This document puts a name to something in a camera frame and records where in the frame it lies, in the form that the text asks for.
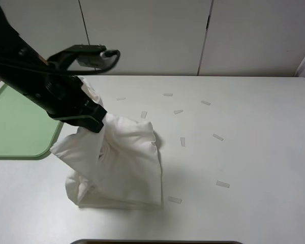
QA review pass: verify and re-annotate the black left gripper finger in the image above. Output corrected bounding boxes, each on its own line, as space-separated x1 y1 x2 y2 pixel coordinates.
62 115 104 133
82 100 107 119

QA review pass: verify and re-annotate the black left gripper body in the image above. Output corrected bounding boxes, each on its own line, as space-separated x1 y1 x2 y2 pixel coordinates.
38 75 92 122

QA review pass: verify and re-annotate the white short sleeve shirt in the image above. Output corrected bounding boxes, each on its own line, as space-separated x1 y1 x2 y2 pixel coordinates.
49 76 165 209

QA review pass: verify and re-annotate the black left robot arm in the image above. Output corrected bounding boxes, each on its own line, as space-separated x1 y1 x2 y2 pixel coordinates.
0 6 107 133

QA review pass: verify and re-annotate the light green plastic tray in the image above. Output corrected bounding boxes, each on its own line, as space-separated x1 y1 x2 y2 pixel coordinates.
0 84 63 160

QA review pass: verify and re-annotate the clear tape marker near centre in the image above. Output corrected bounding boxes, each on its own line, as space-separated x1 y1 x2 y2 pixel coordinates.
168 196 182 204

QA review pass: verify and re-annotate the clear tape marker near right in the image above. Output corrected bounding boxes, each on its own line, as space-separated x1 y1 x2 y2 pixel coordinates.
216 180 230 188

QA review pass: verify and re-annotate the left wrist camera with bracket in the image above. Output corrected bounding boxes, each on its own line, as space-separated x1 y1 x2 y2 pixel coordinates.
47 45 115 70

